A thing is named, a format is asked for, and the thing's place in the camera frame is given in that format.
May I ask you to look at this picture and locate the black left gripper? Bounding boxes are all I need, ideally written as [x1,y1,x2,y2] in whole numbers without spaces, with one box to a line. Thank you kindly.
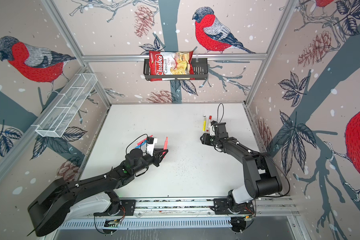
[132,147,169,175]

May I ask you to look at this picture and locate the pink highlighter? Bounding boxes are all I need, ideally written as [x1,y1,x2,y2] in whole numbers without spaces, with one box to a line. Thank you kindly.
[163,137,168,156]
[137,135,153,146]

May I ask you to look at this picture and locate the yellow highlighter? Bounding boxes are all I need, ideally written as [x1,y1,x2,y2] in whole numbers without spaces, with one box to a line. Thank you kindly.
[203,116,207,133]

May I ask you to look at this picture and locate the white red whiteboard marker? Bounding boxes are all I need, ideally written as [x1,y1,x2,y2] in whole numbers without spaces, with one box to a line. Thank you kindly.
[206,116,212,133]

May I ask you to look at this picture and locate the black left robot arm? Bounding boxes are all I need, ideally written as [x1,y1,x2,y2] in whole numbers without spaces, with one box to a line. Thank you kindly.
[28,148,169,237]

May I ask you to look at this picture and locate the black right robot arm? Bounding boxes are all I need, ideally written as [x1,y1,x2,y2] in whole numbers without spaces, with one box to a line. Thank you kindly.
[200,121,283,205]

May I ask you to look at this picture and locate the blue highlighter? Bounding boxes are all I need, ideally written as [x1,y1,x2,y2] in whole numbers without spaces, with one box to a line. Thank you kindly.
[136,141,147,149]

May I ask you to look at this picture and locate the red cassava chips bag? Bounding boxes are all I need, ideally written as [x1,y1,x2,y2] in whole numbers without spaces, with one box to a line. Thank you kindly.
[146,51,194,82]

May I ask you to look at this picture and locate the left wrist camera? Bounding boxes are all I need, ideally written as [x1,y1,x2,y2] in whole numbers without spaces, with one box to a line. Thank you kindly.
[146,137,158,157]

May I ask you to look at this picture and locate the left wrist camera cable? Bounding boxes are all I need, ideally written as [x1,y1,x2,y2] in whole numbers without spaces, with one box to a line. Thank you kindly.
[125,133,149,151]

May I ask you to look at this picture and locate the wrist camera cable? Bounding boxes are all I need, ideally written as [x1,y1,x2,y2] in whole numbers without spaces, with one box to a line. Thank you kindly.
[216,103,225,124]
[125,133,149,151]

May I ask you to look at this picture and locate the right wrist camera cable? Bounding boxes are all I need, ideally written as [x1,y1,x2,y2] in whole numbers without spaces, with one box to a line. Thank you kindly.
[216,103,225,124]

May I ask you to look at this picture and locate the aluminium mounting rail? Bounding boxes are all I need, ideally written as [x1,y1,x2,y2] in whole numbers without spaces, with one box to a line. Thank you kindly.
[47,196,301,220]

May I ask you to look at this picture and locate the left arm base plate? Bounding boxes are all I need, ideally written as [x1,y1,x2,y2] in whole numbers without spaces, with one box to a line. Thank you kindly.
[94,199,137,217]

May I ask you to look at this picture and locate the black wall basket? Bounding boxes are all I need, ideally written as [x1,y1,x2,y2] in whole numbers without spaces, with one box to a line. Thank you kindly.
[143,58,209,82]

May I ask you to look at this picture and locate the white perforated cable duct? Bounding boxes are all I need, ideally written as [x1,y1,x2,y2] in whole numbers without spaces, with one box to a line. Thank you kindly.
[59,217,232,231]

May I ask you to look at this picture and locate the white wire mesh shelf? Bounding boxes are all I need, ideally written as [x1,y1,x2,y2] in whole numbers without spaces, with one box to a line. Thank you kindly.
[36,73,98,138]

